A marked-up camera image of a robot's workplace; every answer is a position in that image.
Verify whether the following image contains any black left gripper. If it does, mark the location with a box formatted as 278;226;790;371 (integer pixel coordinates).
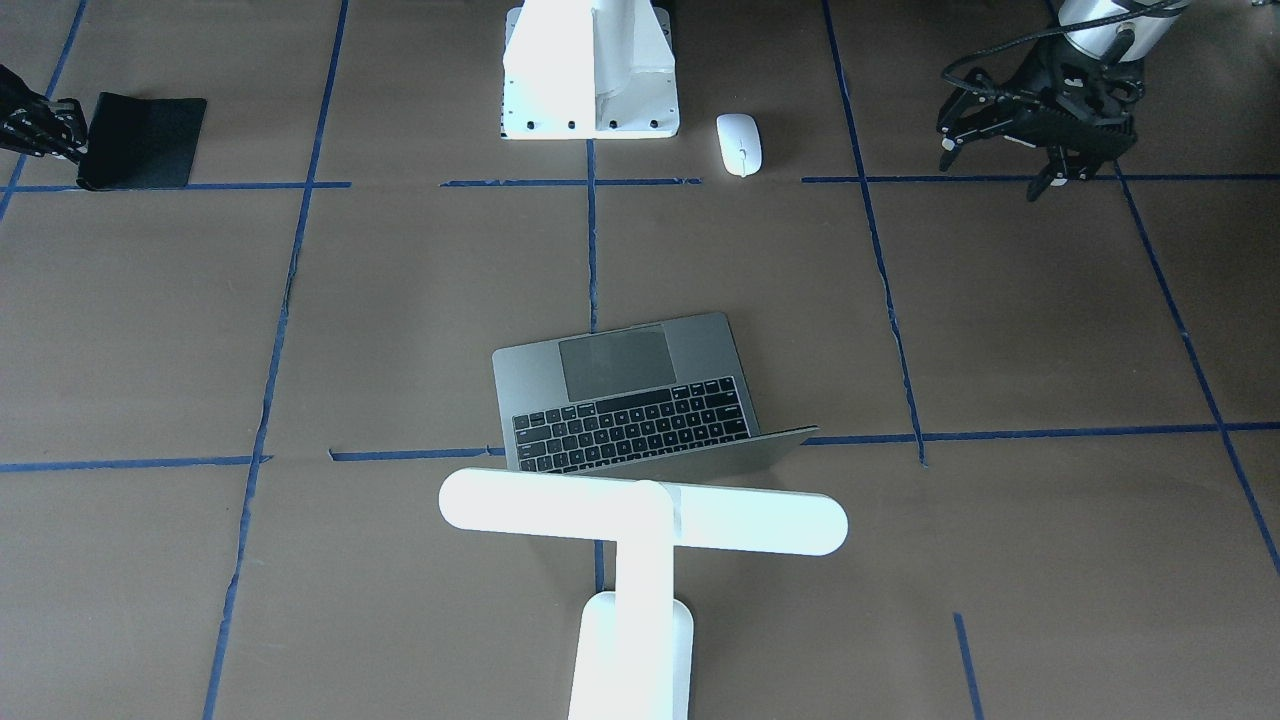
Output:
937;40;1143;202

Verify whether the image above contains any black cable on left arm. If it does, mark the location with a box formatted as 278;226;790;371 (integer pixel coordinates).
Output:
940;0;1190;111

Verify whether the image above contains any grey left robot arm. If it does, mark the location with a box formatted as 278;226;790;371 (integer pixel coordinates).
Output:
936;1;1190;201

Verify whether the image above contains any black mouse pad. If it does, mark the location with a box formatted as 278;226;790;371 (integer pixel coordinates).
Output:
76;92;209;192

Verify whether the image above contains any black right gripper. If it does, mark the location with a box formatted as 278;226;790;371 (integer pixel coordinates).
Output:
1;65;88;164

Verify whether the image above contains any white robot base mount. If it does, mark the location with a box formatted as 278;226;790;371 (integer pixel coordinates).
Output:
500;1;681;141

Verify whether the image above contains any brown paper table cover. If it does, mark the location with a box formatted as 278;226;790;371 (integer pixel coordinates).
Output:
3;1;1277;719

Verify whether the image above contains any grey laptop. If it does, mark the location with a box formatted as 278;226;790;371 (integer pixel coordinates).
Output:
492;313;817;483

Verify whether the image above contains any white computer mouse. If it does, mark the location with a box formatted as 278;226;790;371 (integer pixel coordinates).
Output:
716;113;763;178

